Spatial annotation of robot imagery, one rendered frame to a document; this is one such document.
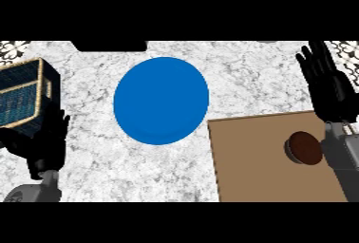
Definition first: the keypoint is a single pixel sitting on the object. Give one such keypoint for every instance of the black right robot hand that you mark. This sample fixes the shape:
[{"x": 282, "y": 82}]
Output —
[{"x": 329, "y": 91}]

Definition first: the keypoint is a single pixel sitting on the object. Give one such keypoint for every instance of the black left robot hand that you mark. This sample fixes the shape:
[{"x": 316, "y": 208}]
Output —
[{"x": 45, "y": 145}]

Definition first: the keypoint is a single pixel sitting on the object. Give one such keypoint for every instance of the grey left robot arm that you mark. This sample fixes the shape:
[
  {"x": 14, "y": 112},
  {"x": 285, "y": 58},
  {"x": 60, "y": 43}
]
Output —
[{"x": 35, "y": 188}]

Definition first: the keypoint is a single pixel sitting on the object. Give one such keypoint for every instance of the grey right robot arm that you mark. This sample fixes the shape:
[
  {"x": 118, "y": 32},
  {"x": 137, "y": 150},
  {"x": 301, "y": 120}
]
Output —
[{"x": 342, "y": 158}]

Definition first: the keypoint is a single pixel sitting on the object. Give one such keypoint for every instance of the chocolate brown cupcake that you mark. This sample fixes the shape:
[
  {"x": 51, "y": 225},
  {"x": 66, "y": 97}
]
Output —
[{"x": 304, "y": 148}]

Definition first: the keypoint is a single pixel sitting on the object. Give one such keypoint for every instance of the brown wooden tray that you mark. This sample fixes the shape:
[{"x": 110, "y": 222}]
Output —
[{"x": 261, "y": 161}]

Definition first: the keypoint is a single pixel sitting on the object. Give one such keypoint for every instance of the blue oval plate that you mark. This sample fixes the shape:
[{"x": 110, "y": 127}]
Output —
[{"x": 161, "y": 100}]

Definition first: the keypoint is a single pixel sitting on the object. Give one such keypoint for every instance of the dark blue box gold trim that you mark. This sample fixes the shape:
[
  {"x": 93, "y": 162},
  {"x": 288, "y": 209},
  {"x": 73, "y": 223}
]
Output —
[{"x": 25, "y": 95}]

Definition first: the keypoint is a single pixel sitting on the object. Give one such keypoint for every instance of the black appliance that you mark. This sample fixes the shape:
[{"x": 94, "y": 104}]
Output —
[{"x": 109, "y": 45}]

